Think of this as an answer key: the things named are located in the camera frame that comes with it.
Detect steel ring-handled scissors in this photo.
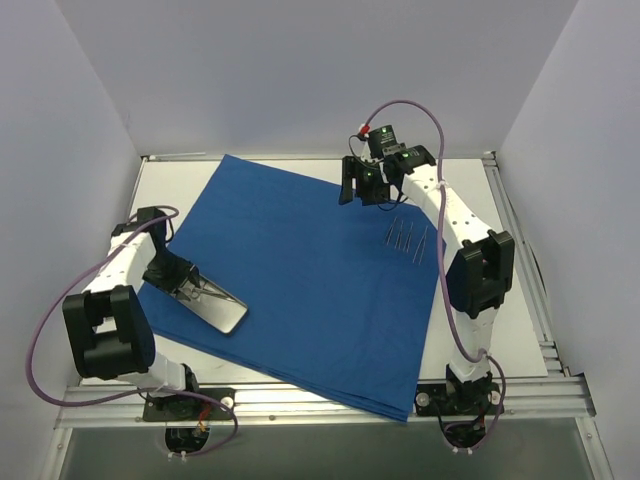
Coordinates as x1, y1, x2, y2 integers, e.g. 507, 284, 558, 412
176, 279, 236, 302

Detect steel instrument tray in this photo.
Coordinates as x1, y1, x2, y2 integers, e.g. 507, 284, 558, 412
171, 295, 249, 335

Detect blue surgical wrap cloth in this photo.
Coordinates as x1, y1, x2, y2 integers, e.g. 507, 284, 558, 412
136, 156, 437, 421

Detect steel ring-handled forceps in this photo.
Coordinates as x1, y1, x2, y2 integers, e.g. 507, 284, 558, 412
176, 286, 237, 302

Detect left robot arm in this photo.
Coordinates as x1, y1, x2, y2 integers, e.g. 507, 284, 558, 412
62, 206, 203, 419

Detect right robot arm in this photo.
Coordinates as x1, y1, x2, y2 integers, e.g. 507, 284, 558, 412
338, 124, 515, 413

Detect aluminium back rail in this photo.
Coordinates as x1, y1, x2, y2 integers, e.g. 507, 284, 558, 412
140, 150, 497, 162

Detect aluminium rail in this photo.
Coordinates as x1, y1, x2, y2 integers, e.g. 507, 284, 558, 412
140, 150, 497, 162
482, 151, 570, 377
55, 376, 596, 428

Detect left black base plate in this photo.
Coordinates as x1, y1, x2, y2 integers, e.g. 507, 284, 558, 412
142, 387, 236, 423

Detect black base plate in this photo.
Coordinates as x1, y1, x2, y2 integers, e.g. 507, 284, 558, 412
142, 387, 236, 423
414, 381, 504, 417

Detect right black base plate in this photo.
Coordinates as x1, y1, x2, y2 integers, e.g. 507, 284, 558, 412
414, 381, 504, 417

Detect aluminium right rail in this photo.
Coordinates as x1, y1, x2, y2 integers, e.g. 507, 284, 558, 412
482, 151, 570, 377

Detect aluminium front rail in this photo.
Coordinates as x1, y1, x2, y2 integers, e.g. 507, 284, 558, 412
55, 376, 596, 428

